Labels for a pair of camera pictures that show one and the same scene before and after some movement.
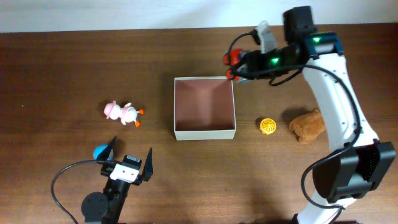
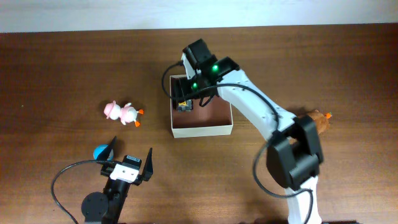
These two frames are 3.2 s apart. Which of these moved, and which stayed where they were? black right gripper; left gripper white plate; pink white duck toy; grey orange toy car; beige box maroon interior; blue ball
Moved: grey orange toy car; black right gripper
Stayed: left gripper white plate; beige box maroon interior; blue ball; pink white duck toy
